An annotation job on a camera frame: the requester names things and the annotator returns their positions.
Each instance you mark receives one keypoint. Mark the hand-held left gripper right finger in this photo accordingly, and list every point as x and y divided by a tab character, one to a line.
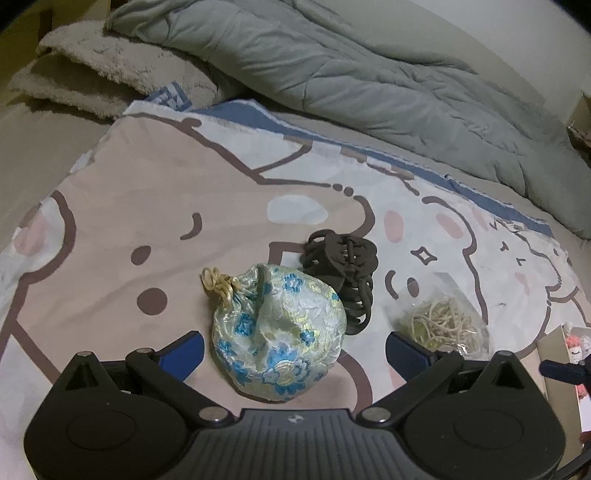
408	355

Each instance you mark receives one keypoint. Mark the white cardboard box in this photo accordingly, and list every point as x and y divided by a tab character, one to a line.
551	346

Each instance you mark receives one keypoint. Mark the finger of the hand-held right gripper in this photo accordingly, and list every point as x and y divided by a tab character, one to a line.
561	370

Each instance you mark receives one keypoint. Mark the beige fluffy blanket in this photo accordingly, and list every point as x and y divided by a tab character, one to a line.
106	64

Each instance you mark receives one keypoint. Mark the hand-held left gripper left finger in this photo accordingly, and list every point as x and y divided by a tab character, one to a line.
182	353

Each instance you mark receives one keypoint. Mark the floral fabric pouch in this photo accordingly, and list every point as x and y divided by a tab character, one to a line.
277	332

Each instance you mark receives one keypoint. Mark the pink crochet doll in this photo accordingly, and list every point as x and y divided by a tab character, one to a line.
577	344

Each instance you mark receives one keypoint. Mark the wooden open cabinet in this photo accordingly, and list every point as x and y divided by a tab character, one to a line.
582	124

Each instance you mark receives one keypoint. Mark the clear bag of rubber bands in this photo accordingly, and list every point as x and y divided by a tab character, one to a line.
443	323

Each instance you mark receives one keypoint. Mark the grey duvet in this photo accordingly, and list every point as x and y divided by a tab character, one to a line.
346	69

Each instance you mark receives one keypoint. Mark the printed cartoon blanket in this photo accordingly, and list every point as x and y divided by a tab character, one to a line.
138	194

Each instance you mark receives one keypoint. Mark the black hair claw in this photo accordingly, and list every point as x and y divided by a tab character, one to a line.
332	251

